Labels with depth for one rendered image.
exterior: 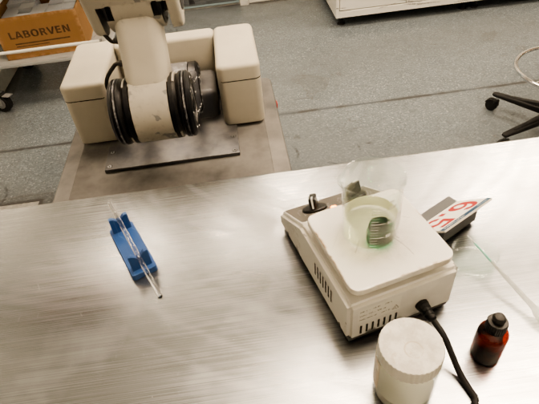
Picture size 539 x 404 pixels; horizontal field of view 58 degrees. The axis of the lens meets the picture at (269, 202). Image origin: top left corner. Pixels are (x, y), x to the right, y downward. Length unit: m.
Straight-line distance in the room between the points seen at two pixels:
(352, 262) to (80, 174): 1.14
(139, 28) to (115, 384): 0.89
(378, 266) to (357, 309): 0.05
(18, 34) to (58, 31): 0.18
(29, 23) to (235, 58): 1.38
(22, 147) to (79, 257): 1.82
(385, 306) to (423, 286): 0.04
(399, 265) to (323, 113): 1.79
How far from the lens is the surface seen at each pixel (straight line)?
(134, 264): 0.64
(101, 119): 1.57
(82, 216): 0.77
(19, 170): 2.35
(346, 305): 0.51
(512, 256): 0.67
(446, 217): 0.67
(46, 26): 2.65
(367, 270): 0.51
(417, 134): 2.16
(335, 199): 0.65
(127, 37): 1.27
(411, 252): 0.53
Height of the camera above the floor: 1.23
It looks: 43 degrees down
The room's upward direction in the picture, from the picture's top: 6 degrees counter-clockwise
